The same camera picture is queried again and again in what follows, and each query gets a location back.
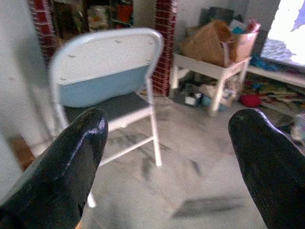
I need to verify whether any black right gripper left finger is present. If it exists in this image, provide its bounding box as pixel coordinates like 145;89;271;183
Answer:
0;107;109;229

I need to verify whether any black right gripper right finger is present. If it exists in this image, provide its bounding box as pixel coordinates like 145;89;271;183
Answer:
228;108;305;229

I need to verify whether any red round cloth item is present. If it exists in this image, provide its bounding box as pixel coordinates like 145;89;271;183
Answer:
239;94;263;108

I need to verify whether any white low shelf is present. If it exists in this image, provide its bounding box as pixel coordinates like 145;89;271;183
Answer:
247;64;305;89

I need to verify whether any small white side table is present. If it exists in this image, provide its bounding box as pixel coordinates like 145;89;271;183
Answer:
170;53;252;117

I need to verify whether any white metal folding chair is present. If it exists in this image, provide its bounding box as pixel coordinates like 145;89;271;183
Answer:
49;27;165;208

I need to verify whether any brown paper bag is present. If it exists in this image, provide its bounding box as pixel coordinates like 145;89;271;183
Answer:
181;19;235;67

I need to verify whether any red brick pillar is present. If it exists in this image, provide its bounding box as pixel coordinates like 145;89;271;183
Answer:
28;0;57;64
152;0;178;97

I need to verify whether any bright glass window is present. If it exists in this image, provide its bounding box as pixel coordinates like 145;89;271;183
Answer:
259;0;305;67

